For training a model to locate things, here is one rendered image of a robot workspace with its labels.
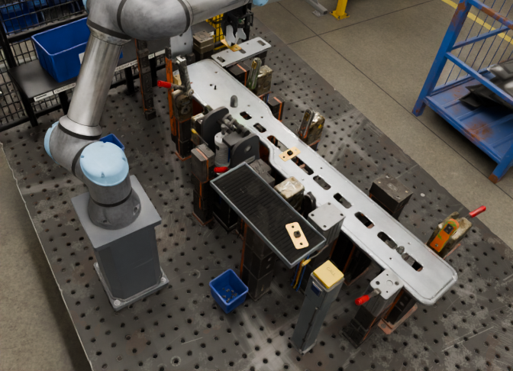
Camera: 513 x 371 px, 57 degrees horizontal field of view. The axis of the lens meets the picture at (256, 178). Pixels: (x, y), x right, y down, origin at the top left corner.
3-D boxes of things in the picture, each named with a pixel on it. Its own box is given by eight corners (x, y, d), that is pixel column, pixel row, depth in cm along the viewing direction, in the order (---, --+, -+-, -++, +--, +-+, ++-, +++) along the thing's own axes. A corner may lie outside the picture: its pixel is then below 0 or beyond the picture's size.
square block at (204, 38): (214, 99, 240) (214, 37, 213) (201, 105, 236) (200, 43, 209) (204, 91, 244) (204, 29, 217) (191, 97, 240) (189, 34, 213)
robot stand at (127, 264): (114, 311, 163) (94, 249, 132) (93, 266, 173) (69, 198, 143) (169, 285, 171) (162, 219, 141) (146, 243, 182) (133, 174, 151)
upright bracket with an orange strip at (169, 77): (177, 142, 218) (171, 49, 181) (175, 143, 218) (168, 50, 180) (173, 138, 220) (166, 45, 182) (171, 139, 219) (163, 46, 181)
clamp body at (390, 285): (378, 334, 165) (411, 285, 137) (356, 355, 159) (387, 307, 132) (357, 314, 169) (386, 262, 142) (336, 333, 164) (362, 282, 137)
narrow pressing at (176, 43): (193, 53, 214) (191, -20, 188) (171, 61, 209) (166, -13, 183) (192, 52, 214) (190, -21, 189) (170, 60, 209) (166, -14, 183)
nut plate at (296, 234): (308, 246, 132) (309, 243, 131) (296, 249, 130) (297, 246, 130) (297, 222, 137) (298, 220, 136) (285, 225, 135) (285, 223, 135)
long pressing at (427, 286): (466, 272, 150) (469, 269, 149) (424, 313, 140) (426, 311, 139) (209, 57, 215) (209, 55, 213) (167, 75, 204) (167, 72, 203)
